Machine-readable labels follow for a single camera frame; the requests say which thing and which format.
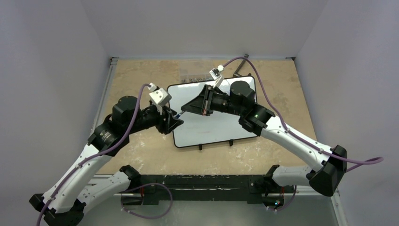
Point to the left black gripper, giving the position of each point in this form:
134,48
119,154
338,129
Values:
170,122

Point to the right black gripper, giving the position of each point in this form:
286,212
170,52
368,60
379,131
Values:
209,100

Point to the white whiteboard black frame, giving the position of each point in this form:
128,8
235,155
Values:
201,130

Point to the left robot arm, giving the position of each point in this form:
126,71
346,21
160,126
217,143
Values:
69,200

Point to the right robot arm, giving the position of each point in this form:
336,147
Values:
325,166

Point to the clear plastic screw box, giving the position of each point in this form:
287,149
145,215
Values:
195,70

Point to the black metal allen key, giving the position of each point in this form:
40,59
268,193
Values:
236,73

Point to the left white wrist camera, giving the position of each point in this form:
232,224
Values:
159,96

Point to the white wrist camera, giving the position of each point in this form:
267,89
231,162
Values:
216,74
159,96

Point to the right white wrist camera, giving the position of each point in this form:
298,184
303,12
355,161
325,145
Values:
216,74

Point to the aluminium rail frame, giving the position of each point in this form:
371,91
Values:
99,116

